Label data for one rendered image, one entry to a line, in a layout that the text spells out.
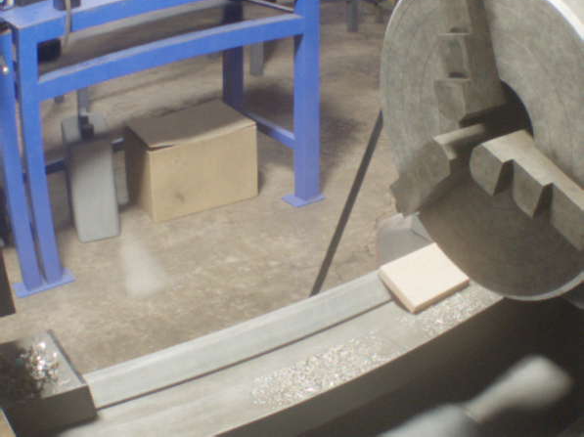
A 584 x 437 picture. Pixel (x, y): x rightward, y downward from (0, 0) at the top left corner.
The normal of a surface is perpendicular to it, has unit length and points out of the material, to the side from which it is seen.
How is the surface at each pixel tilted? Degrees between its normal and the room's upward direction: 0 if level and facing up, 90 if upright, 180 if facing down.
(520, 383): 0
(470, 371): 0
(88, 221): 90
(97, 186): 90
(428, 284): 19
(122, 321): 0
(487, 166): 90
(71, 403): 90
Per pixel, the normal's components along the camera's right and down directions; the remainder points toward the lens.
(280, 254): 0.00, -0.90
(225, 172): 0.52, 0.38
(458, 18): -0.81, 0.26
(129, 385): 0.41, -0.38
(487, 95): 0.57, 0.11
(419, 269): 0.18, -0.73
